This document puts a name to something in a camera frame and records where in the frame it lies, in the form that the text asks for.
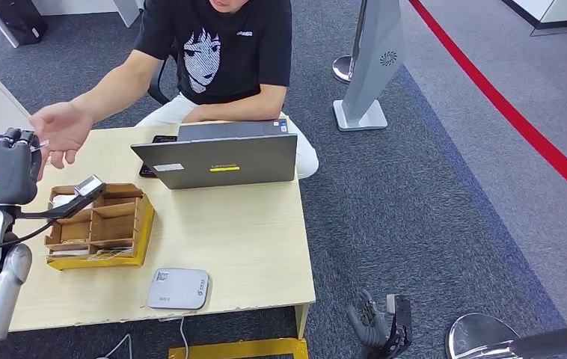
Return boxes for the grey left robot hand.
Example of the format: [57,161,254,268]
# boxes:
[0,127,44,206]

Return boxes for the person's right hand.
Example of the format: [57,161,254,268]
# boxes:
[29,101,95,180]

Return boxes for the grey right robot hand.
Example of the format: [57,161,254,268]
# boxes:
[346,289,390,348]

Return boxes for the patterned gold card sleeves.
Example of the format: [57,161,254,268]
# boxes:
[88,246,133,261]

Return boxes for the person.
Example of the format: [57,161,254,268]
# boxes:
[29,0,320,180]

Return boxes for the white card reader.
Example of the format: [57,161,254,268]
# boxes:
[146,268,211,311]

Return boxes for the white paper stack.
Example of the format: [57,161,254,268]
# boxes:
[51,194,79,209]

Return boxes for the wooden table leg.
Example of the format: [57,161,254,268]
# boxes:
[294,303,310,340]

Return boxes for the black smartphone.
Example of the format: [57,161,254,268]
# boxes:
[138,135,179,179]

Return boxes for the black office chair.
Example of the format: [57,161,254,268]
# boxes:
[147,42,180,106]

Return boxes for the wooden compartment organizer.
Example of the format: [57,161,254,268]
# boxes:
[44,183,152,259]

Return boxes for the black bag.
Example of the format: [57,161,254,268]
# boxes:
[0,0,49,46]

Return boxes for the yellow floor tape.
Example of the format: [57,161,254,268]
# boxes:
[168,338,309,359]

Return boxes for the white desk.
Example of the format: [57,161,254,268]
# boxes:
[0,0,144,49]

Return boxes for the grey laptop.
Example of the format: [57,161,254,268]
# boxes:
[130,118,298,191]

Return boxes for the red floor tape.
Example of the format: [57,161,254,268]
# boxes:
[407,0,567,214]

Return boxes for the silver kiosk stand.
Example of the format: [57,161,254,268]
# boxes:
[333,0,408,132]

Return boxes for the white counter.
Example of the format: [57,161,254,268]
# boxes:
[500,0,567,37]

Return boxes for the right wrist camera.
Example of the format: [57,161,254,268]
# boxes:
[367,294,414,359]

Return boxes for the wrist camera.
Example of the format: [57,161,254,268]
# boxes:
[367,294,414,359]
[16,174,107,221]

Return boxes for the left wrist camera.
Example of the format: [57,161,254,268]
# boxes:
[16,174,107,221]

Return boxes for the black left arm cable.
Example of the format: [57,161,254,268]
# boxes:
[0,218,57,254]

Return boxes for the white reader cable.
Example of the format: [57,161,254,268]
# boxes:
[179,316,190,359]

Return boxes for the white floor cable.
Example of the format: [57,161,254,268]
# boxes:
[96,333,133,359]

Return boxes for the chrome stanchion post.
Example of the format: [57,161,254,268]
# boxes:
[331,0,370,85]

